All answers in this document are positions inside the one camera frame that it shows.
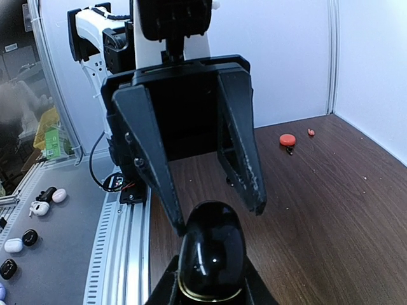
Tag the right aluminium frame post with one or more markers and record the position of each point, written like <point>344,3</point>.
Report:
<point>334,53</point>

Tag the green box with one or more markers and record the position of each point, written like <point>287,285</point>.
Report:
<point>55,140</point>

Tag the front aluminium rail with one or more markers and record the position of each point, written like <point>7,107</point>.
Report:
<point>118,271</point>

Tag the pink earbud case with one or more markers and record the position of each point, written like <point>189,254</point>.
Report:
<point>59,195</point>

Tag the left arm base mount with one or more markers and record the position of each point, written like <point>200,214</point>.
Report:
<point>130,192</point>

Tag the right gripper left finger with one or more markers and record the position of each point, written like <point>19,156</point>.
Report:
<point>167,290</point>

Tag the orange round case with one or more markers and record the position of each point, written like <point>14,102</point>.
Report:
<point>287,140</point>

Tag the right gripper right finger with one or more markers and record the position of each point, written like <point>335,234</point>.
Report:
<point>255,290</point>

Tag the black earbud charging case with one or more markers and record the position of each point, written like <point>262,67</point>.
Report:
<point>211,263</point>

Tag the white earbud case open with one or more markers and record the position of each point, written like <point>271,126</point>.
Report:
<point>39,208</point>

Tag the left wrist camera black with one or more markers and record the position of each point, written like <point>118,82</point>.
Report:
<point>161,27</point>

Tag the white earbud case closed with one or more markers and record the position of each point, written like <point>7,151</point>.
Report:
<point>13,245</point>

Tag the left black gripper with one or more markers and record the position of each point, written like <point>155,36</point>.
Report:
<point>172,112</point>

